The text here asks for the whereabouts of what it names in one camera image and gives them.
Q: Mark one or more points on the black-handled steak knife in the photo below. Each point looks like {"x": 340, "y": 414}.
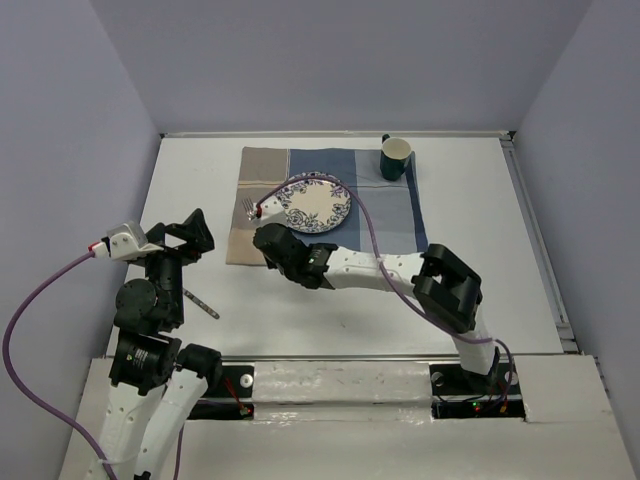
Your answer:
{"x": 200, "y": 304}

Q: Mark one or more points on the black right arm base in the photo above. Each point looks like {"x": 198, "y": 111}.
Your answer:
{"x": 458, "y": 395}

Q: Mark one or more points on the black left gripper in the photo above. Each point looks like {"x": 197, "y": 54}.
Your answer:
{"x": 195, "y": 227}

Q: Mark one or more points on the blue floral plate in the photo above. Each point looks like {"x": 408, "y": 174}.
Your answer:
{"x": 314, "y": 205}

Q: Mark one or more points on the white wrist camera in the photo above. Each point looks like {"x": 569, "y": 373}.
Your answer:
{"x": 126, "y": 242}
{"x": 270, "y": 209}

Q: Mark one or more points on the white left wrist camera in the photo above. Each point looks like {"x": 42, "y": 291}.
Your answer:
{"x": 126, "y": 242}

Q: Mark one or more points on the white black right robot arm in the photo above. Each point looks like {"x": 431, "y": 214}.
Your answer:
{"x": 444, "y": 288}

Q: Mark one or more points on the black-handled fork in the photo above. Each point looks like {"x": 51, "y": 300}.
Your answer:
{"x": 249, "y": 208}

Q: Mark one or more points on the blue patchwork cloth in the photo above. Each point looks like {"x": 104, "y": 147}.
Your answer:
{"x": 394, "y": 206}

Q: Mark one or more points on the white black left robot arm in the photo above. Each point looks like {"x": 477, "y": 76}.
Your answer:
{"x": 155, "y": 380}

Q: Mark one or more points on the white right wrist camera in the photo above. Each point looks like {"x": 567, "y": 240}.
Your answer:
{"x": 270, "y": 209}

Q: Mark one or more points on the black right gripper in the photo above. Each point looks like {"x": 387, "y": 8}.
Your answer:
{"x": 271, "y": 263}

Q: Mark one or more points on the green mug white inside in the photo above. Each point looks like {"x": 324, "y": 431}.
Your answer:
{"x": 395, "y": 154}

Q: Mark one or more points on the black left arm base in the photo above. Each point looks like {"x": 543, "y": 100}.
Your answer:
{"x": 231, "y": 399}

